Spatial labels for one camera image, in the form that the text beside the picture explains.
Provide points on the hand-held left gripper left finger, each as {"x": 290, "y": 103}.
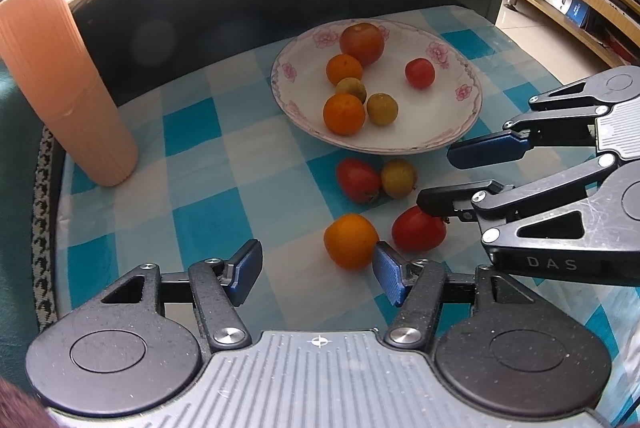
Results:
{"x": 247, "y": 265}

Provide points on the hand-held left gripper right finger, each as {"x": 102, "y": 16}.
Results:
{"x": 387, "y": 273}

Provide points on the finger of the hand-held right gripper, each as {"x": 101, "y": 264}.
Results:
{"x": 442, "y": 200}
{"x": 485, "y": 150}

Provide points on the orange tangerine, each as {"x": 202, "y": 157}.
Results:
{"x": 351, "y": 241}
{"x": 344, "y": 69}
{"x": 343, "y": 113}

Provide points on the white plate with pink flowers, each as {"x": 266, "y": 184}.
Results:
{"x": 430, "y": 118}

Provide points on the small yellow-green citrus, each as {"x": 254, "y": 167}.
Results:
{"x": 351, "y": 88}
{"x": 382, "y": 108}
{"x": 398, "y": 178}

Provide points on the small red tomato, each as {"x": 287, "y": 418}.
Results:
{"x": 419, "y": 73}

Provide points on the blue white checked tablecloth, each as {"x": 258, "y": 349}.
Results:
{"x": 200, "y": 133}

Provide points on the large red tomato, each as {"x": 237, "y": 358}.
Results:
{"x": 362, "y": 43}

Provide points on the blue box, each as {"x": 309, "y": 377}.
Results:
{"x": 579, "y": 12}

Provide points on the houndstooth cloth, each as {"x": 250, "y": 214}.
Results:
{"x": 45, "y": 233}

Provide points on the teal cloth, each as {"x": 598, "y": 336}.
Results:
{"x": 20, "y": 208}

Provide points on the peach ribbed plastic cup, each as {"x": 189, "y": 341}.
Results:
{"x": 75, "y": 98}

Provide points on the maroon fuzzy sleeve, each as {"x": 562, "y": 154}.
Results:
{"x": 17, "y": 408}

